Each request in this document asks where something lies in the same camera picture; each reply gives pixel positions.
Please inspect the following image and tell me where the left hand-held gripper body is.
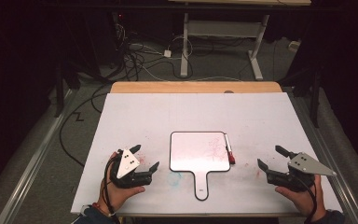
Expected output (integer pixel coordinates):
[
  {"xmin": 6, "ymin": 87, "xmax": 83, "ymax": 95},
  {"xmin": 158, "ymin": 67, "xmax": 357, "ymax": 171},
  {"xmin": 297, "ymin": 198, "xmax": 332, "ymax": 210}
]
[{"xmin": 109, "ymin": 148, "xmax": 154, "ymax": 189}]

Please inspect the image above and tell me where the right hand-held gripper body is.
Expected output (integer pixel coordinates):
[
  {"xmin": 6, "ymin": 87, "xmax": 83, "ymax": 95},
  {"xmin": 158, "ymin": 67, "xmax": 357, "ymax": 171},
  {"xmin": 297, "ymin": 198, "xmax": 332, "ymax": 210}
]
[{"xmin": 266, "ymin": 151, "xmax": 337, "ymax": 192}]

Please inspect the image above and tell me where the red whiteboard marker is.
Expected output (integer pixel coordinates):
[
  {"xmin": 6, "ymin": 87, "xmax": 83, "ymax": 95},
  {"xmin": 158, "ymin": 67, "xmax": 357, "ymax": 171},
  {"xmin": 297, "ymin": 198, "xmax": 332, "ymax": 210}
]
[{"xmin": 223, "ymin": 133, "xmax": 237, "ymax": 165}]

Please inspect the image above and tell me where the small whiteboard with handle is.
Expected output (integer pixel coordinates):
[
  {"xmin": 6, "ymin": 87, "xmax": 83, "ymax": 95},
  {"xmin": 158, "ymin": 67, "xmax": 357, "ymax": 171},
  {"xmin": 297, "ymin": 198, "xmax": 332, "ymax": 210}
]
[{"xmin": 169, "ymin": 131, "xmax": 232, "ymax": 202}]

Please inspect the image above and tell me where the person's left hand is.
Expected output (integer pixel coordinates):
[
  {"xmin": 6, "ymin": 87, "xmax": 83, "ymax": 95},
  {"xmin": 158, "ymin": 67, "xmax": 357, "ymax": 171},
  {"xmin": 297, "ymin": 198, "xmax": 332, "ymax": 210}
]
[{"xmin": 99, "ymin": 151, "xmax": 146, "ymax": 215}]

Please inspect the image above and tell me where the person's right hand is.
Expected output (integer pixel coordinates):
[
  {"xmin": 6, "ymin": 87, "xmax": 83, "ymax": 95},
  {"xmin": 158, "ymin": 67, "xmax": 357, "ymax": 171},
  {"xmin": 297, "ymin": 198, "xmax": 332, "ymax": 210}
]
[{"xmin": 274, "ymin": 174, "xmax": 327, "ymax": 223}]

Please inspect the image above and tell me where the white table mat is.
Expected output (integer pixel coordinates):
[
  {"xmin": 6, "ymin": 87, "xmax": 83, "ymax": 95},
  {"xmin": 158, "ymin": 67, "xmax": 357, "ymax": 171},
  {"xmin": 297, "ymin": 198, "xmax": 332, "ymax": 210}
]
[{"xmin": 70, "ymin": 91, "xmax": 343, "ymax": 217}]

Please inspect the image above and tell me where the red wristband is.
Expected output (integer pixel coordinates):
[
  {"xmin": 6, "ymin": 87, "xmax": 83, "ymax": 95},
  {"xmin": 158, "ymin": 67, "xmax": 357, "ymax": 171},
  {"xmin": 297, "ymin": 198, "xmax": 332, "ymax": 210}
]
[{"xmin": 91, "ymin": 202, "xmax": 115, "ymax": 217}]

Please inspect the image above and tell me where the black stand leg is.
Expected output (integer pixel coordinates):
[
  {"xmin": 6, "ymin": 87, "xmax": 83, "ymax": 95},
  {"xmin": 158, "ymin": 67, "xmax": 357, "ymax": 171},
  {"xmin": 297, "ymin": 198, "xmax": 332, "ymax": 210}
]
[
  {"xmin": 309, "ymin": 66, "xmax": 323, "ymax": 129},
  {"xmin": 53, "ymin": 62, "xmax": 65, "ymax": 119}
]

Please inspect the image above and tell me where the wooden table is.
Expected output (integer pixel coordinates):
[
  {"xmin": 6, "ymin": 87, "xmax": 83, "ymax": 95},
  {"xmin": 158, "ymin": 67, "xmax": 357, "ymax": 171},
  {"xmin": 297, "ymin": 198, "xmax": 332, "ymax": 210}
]
[{"xmin": 109, "ymin": 80, "xmax": 283, "ymax": 94}]

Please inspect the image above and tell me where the metal floor rail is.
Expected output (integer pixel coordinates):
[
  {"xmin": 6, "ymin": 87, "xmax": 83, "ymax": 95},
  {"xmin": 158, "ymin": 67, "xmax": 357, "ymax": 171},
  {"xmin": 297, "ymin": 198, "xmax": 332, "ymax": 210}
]
[
  {"xmin": 287, "ymin": 91, "xmax": 358, "ymax": 224},
  {"xmin": 0, "ymin": 89, "xmax": 77, "ymax": 224}
]

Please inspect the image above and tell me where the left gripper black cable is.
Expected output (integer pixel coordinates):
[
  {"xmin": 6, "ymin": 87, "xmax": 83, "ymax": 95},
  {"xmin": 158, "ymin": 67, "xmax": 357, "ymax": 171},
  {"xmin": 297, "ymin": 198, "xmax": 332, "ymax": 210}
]
[{"xmin": 103, "ymin": 155, "xmax": 120, "ymax": 224}]

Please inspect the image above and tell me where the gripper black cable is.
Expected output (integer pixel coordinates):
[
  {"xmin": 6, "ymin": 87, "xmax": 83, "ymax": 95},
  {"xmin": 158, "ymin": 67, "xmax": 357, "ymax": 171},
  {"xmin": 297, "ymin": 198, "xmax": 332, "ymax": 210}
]
[
  {"xmin": 103, "ymin": 155, "xmax": 120, "ymax": 224},
  {"xmin": 297, "ymin": 175, "xmax": 319, "ymax": 224}
]

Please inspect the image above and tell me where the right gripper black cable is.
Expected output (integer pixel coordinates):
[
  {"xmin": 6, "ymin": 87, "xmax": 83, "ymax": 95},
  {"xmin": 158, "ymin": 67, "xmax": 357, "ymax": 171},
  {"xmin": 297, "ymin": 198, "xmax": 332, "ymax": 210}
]
[{"xmin": 297, "ymin": 175, "xmax": 319, "ymax": 224}]

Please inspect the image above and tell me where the long black floor cable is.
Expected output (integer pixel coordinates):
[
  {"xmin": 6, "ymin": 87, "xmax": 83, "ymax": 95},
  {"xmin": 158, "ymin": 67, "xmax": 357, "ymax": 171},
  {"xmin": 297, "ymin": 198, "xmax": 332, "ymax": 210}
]
[{"xmin": 58, "ymin": 83, "xmax": 112, "ymax": 168}]

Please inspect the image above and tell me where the tangle of floor cables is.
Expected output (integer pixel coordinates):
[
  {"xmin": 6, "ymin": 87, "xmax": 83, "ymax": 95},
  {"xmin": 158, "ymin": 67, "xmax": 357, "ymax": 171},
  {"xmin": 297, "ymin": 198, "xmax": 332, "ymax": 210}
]
[{"xmin": 113, "ymin": 21, "xmax": 197, "ymax": 82}]

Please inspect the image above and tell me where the white metal desk frame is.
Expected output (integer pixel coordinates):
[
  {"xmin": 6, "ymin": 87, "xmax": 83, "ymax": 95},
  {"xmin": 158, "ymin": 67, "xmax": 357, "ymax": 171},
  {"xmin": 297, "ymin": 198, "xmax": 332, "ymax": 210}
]
[{"xmin": 179, "ymin": 12, "xmax": 270, "ymax": 81}]

